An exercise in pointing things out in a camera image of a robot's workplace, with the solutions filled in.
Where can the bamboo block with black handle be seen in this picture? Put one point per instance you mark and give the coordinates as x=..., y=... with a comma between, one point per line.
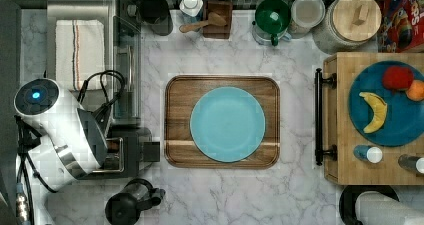
x=339, y=131

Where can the wooden spoon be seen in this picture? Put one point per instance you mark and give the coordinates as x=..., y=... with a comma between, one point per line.
x=213, y=19

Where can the white striped dish towel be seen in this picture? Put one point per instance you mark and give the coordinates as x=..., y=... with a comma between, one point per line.
x=80, y=51

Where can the dark blue plate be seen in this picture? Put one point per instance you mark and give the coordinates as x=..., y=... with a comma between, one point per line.
x=405, y=118

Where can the dark wooden utensil box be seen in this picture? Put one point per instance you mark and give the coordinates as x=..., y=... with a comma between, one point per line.
x=224, y=10

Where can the red apple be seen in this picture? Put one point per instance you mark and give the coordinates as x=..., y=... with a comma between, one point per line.
x=397, y=78

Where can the green mug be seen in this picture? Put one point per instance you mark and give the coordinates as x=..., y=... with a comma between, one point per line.
x=271, y=22

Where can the orange fruit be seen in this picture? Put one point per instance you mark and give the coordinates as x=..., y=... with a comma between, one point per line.
x=416, y=91

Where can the white lidded bottle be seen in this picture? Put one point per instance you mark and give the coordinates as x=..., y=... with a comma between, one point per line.
x=191, y=8

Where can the canister with wooden lid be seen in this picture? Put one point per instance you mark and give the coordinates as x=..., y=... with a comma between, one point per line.
x=347, y=25

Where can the blue shaker white cap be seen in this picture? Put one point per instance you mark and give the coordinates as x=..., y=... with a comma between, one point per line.
x=367, y=153

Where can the paper towel roll holder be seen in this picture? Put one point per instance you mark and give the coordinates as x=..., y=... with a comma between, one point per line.
x=375, y=205

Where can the clear glass jar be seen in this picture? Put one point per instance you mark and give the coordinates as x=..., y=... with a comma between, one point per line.
x=306, y=14

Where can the walnut wooden cutting board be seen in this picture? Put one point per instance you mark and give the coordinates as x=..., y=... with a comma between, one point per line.
x=182, y=93

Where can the light blue round plate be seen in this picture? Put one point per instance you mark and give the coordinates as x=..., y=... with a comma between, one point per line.
x=227, y=124

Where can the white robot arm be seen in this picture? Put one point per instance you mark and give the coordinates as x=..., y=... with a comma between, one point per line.
x=72, y=145

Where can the yellow banana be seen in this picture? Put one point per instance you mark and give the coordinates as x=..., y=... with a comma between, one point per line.
x=379, y=108

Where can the colourful cereal box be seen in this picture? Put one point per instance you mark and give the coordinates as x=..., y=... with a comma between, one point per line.
x=402, y=27

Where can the dark grey cup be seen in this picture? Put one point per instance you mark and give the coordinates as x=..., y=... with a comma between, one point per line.
x=156, y=15

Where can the grey shaker white cap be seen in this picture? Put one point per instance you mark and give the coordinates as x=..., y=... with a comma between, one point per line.
x=412, y=163

